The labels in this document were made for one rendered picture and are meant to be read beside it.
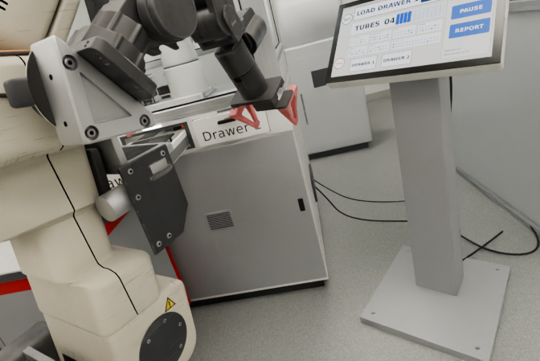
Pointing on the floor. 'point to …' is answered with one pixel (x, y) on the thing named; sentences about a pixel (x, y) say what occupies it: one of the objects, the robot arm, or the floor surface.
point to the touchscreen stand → (435, 240)
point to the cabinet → (249, 220)
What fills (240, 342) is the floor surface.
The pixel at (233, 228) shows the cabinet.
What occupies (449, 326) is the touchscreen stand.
